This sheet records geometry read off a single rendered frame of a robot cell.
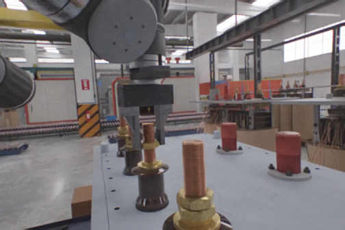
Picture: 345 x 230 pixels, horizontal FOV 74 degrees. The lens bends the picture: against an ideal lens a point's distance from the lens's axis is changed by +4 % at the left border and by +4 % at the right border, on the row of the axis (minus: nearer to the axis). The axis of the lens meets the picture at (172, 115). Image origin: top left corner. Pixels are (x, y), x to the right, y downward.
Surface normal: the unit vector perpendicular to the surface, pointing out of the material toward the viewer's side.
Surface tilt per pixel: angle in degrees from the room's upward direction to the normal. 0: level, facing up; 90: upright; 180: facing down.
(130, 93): 90
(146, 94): 90
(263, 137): 90
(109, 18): 129
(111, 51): 138
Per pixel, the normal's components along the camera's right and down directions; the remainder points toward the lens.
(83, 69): 0.33, 0.06
